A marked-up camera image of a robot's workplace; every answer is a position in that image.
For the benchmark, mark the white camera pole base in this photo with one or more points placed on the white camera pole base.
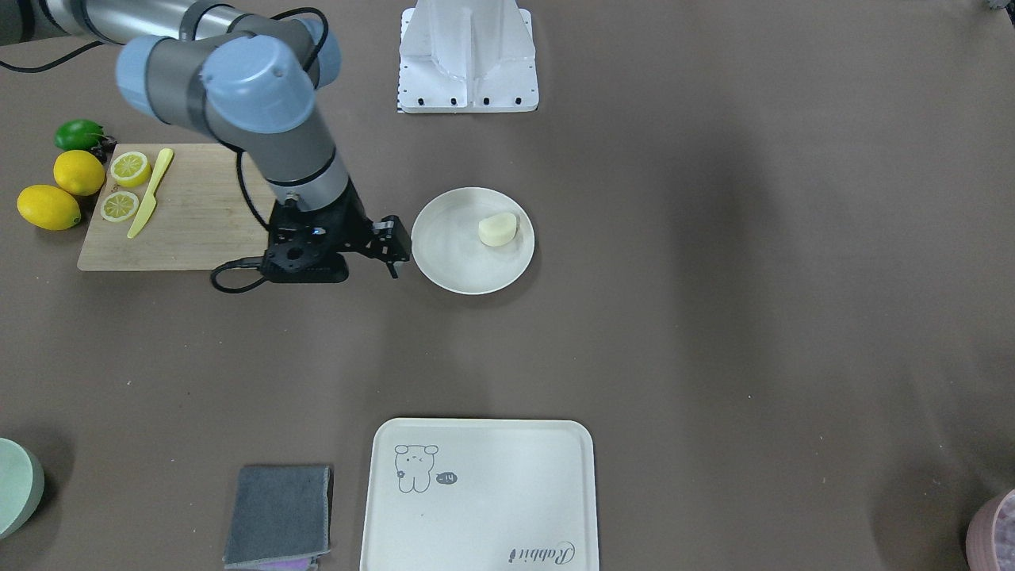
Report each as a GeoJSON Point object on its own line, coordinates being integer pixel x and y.
{"type": "Point", "coordinates": [467, 57]}

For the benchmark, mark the round white plate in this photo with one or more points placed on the round white plate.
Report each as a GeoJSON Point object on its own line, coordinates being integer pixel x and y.
{"type": "Point", "coordinates": [448, 250]}

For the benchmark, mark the lemon half near bun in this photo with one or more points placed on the lemon half near bun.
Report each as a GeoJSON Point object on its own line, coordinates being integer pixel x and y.
{"type": "Point", "coordinates": [118, 206]}

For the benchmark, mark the whole lemon lower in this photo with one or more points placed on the whole lemon lower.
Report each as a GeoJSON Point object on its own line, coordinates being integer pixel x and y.
{"type": "Point", "coordinates": [79, 173]}

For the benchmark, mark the wooden cutting board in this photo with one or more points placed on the wooden cutting board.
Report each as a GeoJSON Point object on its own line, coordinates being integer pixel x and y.
{"type": "Point", "coordinates": [200, 221]}

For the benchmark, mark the yellow plastic knife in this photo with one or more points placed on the yellow plastic knife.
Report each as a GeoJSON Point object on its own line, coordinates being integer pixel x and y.
{"type": "Point", "coordinates": [148, 202]}

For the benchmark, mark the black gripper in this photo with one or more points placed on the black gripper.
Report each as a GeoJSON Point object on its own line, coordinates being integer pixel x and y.
{"type": "Point", "coordinates": [354, 221]}

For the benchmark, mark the mint green bowl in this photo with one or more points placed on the mint green bowl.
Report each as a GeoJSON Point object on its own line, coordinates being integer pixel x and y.
{"type": "Point", "coordinates": [22, 484]}

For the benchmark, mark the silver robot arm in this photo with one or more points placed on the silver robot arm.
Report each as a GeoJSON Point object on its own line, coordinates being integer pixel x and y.
{"type": "Point", "coordinates": [249, 82]}

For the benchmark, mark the lemon half near edge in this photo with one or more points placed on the lemon half near edge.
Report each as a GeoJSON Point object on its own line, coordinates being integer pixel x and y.
{"type": "Point", "coordinates": [131, 169]}

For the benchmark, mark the grey folded cloth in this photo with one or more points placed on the grey folded cloth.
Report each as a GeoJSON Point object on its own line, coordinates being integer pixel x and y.
{"type": "Point", "coordinates": [280, 517]}

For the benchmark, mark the whole lemon upper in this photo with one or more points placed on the whole lemon upper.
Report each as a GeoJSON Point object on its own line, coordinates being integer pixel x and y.
{"type": "Point", "coordinates": [48, 207]}

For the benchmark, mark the pink bowl with ice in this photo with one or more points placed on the pink bowl with ice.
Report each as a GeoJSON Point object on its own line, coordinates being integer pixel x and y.
{"type": "Point", "coordinates": [990, 535]}

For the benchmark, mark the green lime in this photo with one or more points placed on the green lime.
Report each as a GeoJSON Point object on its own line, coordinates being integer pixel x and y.
{"type": "Point", "coordinates": [78, 135]}

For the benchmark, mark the white rabbit tray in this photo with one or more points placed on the white rabbit tray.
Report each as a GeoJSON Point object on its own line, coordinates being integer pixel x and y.
{"type": "Point", "coordinates": [481, 494]}

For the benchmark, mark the whole lemon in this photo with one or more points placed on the whole lemon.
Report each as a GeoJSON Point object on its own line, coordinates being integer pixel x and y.
{"type": "Point", "coordinates": [48, 207]}
{"type": "Point", "coordinates": [79, 173]}

